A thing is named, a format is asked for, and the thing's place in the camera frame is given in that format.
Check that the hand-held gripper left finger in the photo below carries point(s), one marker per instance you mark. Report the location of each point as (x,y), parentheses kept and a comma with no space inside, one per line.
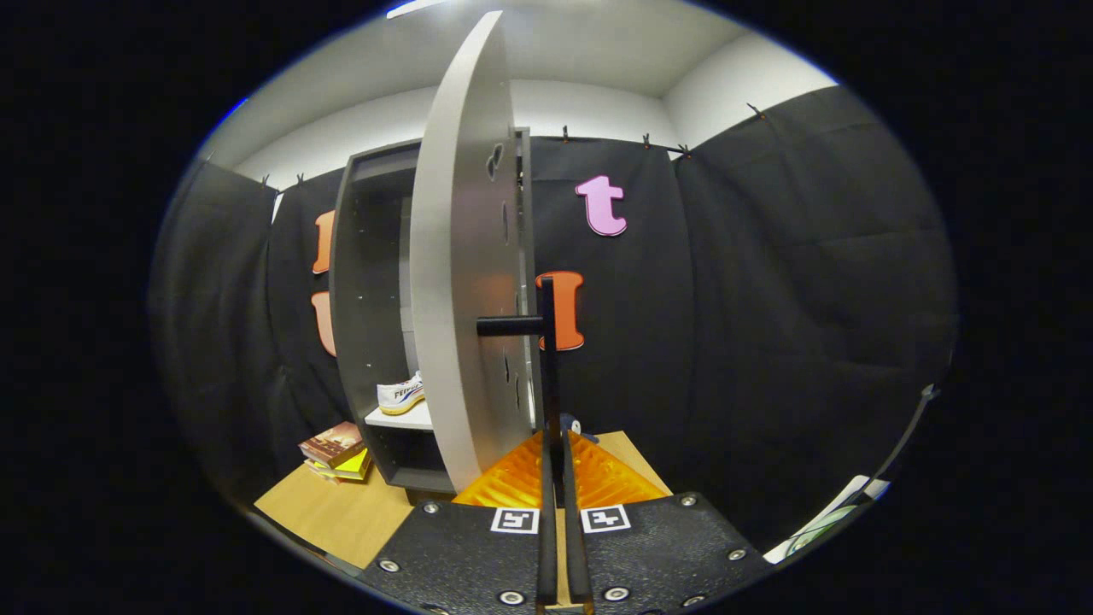
(461,555)

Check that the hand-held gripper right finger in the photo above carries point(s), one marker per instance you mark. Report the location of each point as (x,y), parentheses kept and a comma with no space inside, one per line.
(657,555)

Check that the white canvas shoe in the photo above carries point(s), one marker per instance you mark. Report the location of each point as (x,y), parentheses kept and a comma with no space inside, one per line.
(401,395)

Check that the dark grey shoe cabinet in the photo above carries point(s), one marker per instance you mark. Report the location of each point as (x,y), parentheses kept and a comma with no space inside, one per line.
(367,282)

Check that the beige shoe cabinet door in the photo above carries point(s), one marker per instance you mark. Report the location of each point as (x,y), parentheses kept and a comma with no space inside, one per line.
(457,256)

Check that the yellow book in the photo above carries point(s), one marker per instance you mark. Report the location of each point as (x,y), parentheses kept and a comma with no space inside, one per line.
(354,467)

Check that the white paper sheet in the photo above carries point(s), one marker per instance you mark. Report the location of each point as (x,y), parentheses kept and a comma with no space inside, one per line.
(824,517)

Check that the brown book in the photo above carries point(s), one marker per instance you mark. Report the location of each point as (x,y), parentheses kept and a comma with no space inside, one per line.
(331,442)

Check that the black backdrop cloth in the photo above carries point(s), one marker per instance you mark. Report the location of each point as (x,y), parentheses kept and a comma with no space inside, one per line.
(768,299)

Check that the row of black cloth clips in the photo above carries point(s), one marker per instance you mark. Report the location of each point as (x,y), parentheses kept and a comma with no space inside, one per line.
(646,139)

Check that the wide ceiling light panel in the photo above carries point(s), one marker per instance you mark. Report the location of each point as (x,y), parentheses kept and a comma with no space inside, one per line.
(414,7)

